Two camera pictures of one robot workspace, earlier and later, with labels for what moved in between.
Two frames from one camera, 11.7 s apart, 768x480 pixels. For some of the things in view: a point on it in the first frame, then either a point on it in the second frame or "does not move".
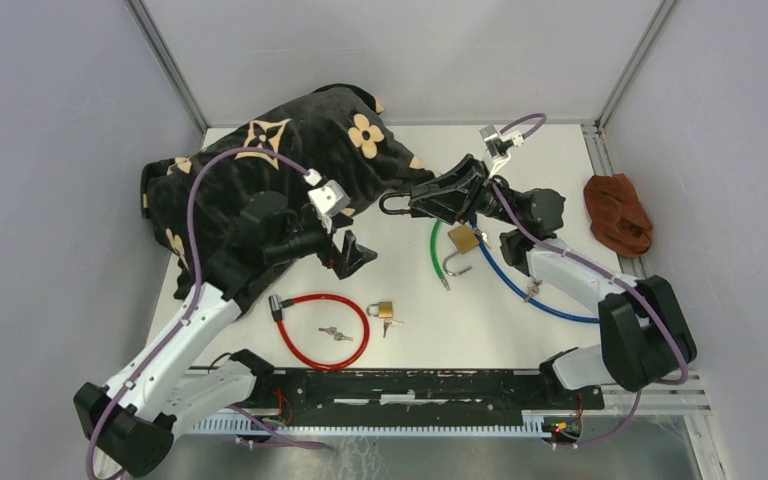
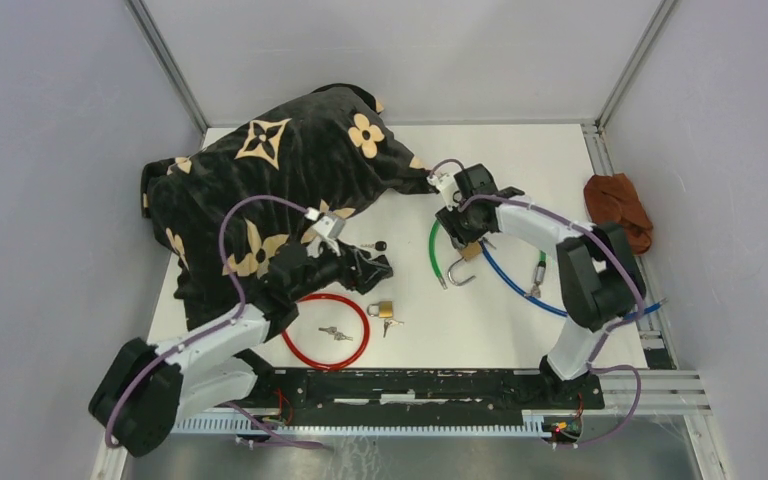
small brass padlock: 385,310 does not move
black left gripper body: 320,239 → 333,269
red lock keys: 337,335 does not move
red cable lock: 277,308 does not move
